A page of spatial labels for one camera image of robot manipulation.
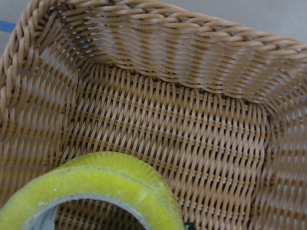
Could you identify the yellow tape roll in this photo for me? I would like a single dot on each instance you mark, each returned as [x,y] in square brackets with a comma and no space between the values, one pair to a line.
[116,178]

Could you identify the brown wicker basket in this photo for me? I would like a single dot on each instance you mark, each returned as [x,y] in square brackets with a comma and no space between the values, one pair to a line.
[217,108]

